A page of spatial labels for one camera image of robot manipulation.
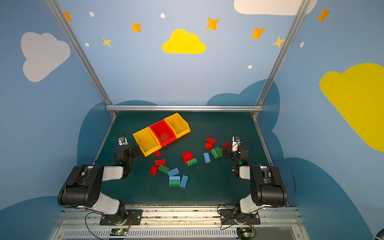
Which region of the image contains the yellow bin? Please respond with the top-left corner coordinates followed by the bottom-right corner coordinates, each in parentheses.
top-left (133, 127), bottom-right (162, 157)
top-left (164, 113), bottom-right (191, 139)

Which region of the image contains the small red lego brick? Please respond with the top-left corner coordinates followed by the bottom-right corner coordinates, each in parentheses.
top-left (155, 151), bottom-right (162, 158)

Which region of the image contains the red lego brick top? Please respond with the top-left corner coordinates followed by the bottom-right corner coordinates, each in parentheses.
top-left (206, 137), bottom-right (216, 145)

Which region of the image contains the red bin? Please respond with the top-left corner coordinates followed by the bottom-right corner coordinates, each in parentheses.
top-left (150, 120), bottom-right (177, 148)

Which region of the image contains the large red lego brick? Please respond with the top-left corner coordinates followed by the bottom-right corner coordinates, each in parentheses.
top-left (182, 151), bottom-right (194, 164)

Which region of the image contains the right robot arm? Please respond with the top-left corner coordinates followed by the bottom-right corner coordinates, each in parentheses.
top-left (223, 146), bottom-right (288, 214)

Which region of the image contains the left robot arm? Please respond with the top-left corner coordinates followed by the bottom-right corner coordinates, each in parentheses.
top-left (58, 145), bottom-right (142, 220)

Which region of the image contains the light green lego brick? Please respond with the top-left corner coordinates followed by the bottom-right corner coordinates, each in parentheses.
top-left (215, 147), bottom-right (223, 158)

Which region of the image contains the green lego brick studs side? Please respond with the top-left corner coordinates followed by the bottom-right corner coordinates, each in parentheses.
top-left (211, 149), bottom-right (219, 160)

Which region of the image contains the blue lego brick upright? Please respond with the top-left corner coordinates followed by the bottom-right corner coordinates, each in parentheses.
top-left (204, 153), bottom-right (211, 164)

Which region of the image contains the dark green lego brick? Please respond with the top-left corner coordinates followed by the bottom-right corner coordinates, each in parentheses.
top-left (158, 165), bottom-right (170, 174)

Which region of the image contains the green lego brick center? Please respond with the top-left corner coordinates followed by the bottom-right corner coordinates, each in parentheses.
top-left (187, 158), bottom-right (198, 167)

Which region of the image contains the blue lego on green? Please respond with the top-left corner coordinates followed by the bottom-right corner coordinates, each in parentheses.
top-left (169, 176), bottom-right (181, 181)

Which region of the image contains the blue lego brick tilted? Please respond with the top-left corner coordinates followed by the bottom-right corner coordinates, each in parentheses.
top-left (168, 168), bottom-right (180, 177)

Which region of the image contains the green lego under blue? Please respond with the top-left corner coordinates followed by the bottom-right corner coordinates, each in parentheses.
top-left (169, 180), bottom-right (181, 187)

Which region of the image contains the blue lego brick lower right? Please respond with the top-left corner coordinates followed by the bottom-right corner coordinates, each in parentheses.
top-left (180, 175), bottom-right (188, 189)

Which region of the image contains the right controller board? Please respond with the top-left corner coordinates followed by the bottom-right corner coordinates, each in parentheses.
top-left (237, 228), bottom-right (255, 240)

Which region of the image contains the controller board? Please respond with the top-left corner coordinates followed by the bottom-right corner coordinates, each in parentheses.
top-left (237, 228), bottom-right (255, 240)
top-left (110, 228), bottom-right (129, 237)

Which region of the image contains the left controller board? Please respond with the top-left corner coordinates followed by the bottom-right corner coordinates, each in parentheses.
top-left (110, 228), bottom-right (129, 237)

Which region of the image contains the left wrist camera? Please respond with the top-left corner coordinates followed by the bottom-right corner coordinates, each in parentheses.
top-left (118, 137), bottom-right (128, 146)

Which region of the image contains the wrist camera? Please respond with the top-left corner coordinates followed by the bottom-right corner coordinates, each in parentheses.
top-left (232, 136), bottom-right (241, 148)
top-left (118, 137), bottom-right (128, 146)

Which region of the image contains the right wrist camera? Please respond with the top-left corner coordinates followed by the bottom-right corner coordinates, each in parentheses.
top-left (232, 136), bottom-right (241, 148)

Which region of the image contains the horizontal aluminium frame bar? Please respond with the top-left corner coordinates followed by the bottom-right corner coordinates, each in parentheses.
top-left (106, 105), bottom-right (263, 112)

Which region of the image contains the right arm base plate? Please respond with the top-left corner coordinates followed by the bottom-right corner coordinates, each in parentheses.
top-left (218, 209), bottom-right (261, 226)

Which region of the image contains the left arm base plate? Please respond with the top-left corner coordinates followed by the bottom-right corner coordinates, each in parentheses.
top-left (100, 209), bottom-right (143, 226)

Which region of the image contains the left aluminium frame post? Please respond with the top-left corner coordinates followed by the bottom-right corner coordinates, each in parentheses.
top-left (45, 0), bottom-right (113, 107)

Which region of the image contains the aluminium frame post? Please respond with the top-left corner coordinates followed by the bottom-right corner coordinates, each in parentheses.
top-left (45, 0), bottom-right (113, 107)
top-left (252, 0), bottom-right (312, 120)

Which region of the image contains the right aluminium frame post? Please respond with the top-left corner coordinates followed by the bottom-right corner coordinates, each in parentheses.
top-left (252, 0), bottom-right (312, 120)

